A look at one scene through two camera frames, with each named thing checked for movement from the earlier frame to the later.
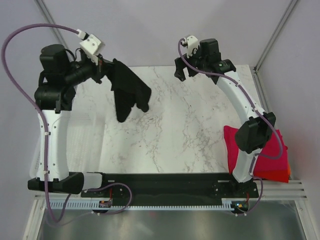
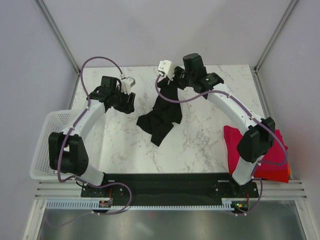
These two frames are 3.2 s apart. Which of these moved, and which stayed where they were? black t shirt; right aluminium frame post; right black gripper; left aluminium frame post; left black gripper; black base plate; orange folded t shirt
Moved: right black gripper; black t shirt; left black gripper
Stayed: right aluminium frame post; orange folded t shirt; black base plate; left aluminium frame post
